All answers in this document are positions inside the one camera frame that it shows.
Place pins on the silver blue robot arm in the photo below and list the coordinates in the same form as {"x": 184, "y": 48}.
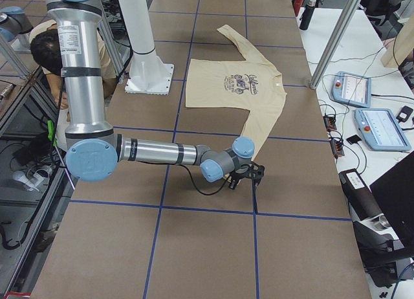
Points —
{"x": 93, "y": 148}

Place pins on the small black power adapter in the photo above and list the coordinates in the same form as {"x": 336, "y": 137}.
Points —
{"x": 404, "y": 113}

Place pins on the person in beige shirt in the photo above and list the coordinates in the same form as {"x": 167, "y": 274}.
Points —
{"x": 45, "y": 49}

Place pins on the teach pendant tablet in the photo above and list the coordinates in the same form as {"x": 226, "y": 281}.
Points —
{"x": 352, "y": 89}
{"x": 380, "y": 130}

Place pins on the cream long-sleeve printed shirt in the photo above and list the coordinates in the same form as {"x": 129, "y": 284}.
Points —
{"x": 253, "y": 84}

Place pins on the black water bottle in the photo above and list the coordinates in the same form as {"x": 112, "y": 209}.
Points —
{"x": 307, "y": 14}

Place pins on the lower teach pendant tablet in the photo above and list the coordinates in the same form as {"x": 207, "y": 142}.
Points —
{"x": 380, "y": 130}

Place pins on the aluminium frame post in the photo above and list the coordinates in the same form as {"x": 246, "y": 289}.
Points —
{"x": 340, "y": 27}

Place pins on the black box with label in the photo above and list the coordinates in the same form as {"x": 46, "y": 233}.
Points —
{"x": 358, "y": 194}

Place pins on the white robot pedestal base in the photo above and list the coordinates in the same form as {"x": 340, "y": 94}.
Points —
{"x": 147, "y": 73}

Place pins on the upper teach pendant tablet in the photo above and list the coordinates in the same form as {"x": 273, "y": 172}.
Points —
{"x": 352, "y": 89}

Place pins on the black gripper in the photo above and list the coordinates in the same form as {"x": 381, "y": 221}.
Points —
{"x": 237, "y": 176}

